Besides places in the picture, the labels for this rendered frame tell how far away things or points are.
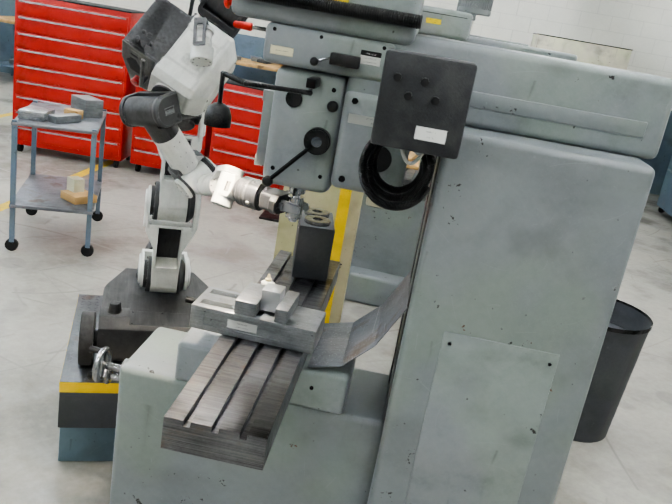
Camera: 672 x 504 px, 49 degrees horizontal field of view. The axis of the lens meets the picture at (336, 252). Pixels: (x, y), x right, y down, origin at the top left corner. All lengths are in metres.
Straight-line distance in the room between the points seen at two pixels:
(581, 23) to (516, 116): 9.29
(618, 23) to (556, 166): 9.49
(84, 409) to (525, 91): 1.87
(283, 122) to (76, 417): 1.42
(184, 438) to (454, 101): 0.94
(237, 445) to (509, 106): 1.04
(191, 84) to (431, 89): 0.92
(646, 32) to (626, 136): 9.42
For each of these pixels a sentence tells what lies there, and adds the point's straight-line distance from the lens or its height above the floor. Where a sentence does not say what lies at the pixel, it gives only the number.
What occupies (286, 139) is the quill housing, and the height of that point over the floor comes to 1.44.
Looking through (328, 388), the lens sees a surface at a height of 0.78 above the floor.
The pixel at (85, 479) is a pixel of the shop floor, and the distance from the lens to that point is 2.99.
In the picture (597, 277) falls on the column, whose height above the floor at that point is 1.27.
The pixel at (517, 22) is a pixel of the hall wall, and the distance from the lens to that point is 11.06.
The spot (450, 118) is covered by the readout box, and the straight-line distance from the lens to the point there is 1.65.
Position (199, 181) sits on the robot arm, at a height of 1.20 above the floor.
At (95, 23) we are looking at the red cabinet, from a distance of 7.24.
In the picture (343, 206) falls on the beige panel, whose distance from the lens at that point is 3.86.
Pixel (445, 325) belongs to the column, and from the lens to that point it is 1.93.
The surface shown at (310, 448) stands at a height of 0.57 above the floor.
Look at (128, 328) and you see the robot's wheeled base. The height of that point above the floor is 0.58.
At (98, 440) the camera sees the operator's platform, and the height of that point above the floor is 0.09.
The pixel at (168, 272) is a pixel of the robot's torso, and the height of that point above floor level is 0.72.
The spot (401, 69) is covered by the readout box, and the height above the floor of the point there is 1.69.
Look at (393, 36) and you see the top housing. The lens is 1.88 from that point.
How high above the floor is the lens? 1.79
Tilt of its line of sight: 18 degrees down
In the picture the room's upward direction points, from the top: 10 degrees clockwise
